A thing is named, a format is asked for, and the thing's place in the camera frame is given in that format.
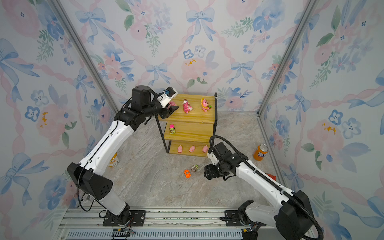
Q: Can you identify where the pink bear cream toy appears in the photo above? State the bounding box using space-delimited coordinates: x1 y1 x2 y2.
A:
183 99 193 114

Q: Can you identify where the pink green toy car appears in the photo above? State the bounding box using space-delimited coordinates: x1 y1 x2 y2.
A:
169 124 176 134

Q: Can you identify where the pink bear sunflower toy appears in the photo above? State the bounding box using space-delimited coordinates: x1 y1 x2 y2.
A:
201 99 212 113

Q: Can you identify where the green box toy truck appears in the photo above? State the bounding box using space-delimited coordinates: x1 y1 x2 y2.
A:
191 165 199 173

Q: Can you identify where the orange toy truck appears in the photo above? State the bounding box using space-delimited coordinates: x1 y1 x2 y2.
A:
184 170 191 179

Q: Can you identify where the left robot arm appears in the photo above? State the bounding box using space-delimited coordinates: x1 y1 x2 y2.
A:
67 86 178 218

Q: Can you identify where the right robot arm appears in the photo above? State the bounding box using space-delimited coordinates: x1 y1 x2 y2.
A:
204 143 324 240

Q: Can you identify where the wooden three-tier shelf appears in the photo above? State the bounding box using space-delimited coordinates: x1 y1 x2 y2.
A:
156 93 218 158

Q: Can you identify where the orange soda can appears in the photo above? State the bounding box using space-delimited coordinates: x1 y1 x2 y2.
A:
253 144 269 161

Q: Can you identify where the red small object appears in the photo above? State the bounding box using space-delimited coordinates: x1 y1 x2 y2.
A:
267 174 277 181

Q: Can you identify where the orange lid plastic jar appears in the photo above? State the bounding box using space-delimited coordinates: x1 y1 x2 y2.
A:
108 153 120 168

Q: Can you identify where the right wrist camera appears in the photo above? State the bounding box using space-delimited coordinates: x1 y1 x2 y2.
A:
207 152 219 165

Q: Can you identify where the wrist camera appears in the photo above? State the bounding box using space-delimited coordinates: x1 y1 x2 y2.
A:
157 87 178 109
207 152 219 165

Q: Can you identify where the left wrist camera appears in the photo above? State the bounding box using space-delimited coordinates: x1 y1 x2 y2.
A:
157 87 178 109

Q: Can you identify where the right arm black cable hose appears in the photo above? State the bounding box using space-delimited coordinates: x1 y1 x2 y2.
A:
209 135 324 240

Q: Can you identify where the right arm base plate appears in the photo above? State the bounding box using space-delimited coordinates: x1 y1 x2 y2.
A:
224 210 248 227

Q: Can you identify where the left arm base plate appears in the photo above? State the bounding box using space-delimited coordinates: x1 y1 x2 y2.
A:
103 210 147 227

